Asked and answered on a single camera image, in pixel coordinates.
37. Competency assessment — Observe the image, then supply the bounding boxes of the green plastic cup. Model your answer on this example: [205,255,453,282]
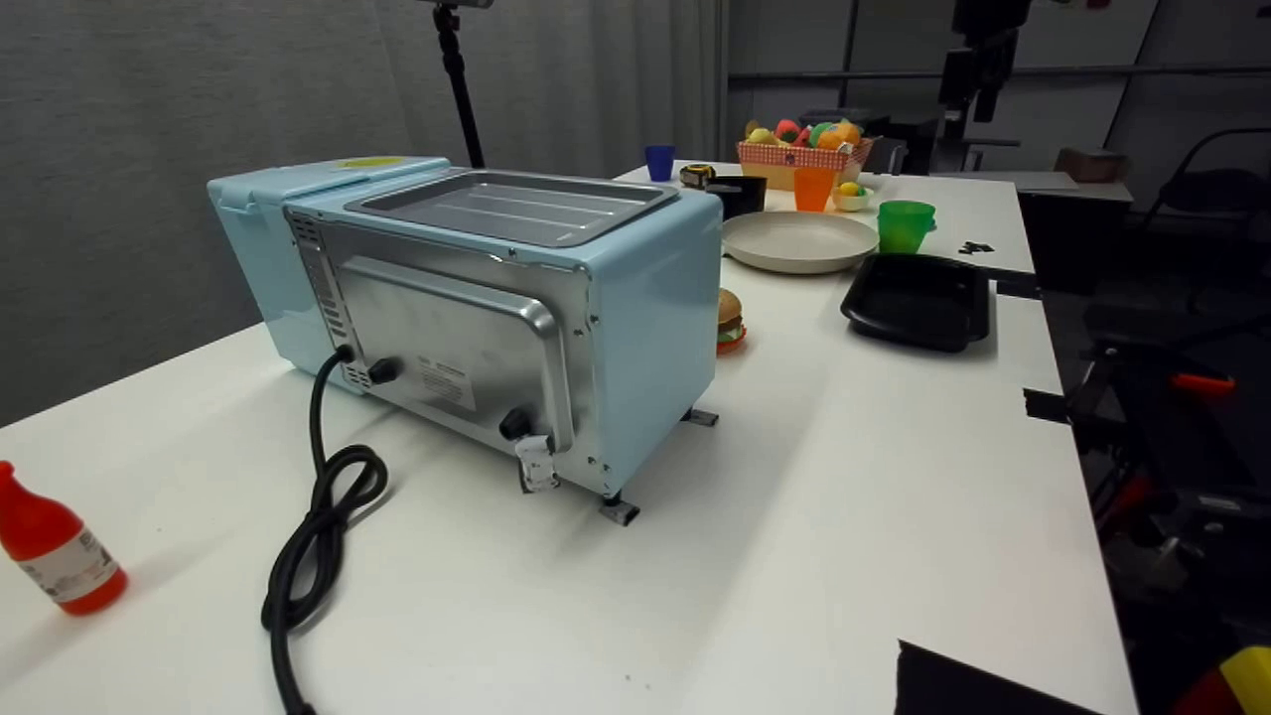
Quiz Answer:
[875,198,942,259]

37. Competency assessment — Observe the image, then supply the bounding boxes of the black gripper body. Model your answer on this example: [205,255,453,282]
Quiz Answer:
[942,0,1037,127]

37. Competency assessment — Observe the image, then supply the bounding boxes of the black toaster power cord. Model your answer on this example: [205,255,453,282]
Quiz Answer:
[260,340,399,715]

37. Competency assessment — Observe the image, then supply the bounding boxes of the black ridged tray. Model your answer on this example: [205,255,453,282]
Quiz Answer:
[838,250,996,359]

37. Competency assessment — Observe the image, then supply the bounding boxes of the beige round plate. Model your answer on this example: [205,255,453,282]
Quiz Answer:
[720,210,882,279]

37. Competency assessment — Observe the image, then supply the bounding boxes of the light blue toaster oven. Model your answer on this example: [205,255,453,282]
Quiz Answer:
[205,151,726,510]

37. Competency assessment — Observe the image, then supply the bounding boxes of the toy burger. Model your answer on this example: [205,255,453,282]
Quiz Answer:
[716,284,751,359]

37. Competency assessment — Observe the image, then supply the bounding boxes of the toy fruit basket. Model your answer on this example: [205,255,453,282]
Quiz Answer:
[735,116,879,198]

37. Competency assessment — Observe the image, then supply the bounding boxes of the orange plastic cup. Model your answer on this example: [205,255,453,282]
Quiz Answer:
[791,147,846,217]

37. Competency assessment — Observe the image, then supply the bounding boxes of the black tripod stand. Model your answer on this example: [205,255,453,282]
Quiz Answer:
[424,0,493,172]

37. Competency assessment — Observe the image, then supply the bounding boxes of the red bottle with label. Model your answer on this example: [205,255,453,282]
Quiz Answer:
[0,457,130,618]

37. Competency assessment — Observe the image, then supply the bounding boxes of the black chair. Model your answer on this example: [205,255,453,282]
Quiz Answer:
[1143,124,1271,247]

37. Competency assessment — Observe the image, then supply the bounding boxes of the cardboard box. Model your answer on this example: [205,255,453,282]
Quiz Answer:
[1053,144,1133,186]

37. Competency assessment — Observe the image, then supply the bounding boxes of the red handled tool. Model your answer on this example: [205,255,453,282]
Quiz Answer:
[1169,371,1246,405]

